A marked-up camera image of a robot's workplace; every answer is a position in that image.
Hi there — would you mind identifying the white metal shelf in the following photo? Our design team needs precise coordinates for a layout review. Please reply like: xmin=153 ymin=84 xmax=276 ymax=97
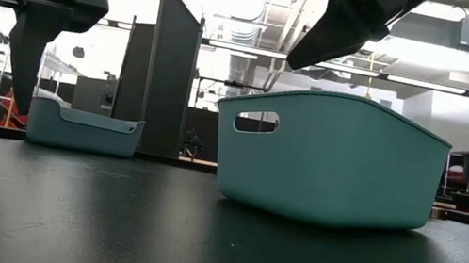
xmin=33 ymin=49 xmax=87 ymax=103

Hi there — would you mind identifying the red angled stand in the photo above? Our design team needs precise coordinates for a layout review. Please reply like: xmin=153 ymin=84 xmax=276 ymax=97
xmin=0 ymin=86 xmax=35 ymax=132

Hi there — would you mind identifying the long ceiling light strip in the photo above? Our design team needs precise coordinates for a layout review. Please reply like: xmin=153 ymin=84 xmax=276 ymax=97
xmin=199 ymin=37 xmax=469 ymax=100

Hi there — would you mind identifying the black cabinet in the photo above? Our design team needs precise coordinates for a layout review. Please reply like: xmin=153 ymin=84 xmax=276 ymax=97
xmin=70 ymin=74 xmax=120 ymax=119

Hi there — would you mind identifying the teal plastic bin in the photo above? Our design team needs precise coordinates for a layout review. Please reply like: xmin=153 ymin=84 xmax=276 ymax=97
xmin=200 ymin=73 xmax=459 ymax=246

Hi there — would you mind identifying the light blue plastic bin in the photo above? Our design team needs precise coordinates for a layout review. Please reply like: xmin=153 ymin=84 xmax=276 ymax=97
xmin=24 ymin=95 xmax=148 ymax=163

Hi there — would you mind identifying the black partition panel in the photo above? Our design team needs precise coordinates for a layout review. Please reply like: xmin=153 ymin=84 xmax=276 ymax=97
xmin=106 ymin=0 xmax=211 ymax=160

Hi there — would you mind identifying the silver ventilation duct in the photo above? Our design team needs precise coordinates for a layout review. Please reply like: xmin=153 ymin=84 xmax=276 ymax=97
xmin=217 ymin=0 xmax=267 ymax=89

